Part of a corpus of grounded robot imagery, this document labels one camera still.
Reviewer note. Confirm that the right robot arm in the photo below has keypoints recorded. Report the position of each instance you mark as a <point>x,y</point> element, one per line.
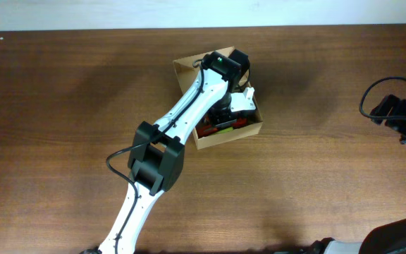
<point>389,238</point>

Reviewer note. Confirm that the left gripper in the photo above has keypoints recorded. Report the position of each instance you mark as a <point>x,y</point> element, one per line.
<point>219,118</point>

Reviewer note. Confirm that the yellow highlighter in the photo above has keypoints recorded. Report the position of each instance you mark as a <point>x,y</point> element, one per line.
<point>224,131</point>

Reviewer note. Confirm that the orange utility knife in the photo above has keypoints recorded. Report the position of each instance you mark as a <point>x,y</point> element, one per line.
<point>206,129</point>

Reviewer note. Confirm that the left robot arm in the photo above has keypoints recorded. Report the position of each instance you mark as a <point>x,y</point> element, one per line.
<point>157,153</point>

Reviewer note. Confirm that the cardboard box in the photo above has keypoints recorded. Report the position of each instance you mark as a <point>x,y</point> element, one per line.
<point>231,135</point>

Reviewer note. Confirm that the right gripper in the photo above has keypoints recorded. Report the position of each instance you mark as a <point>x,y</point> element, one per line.
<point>400,106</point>

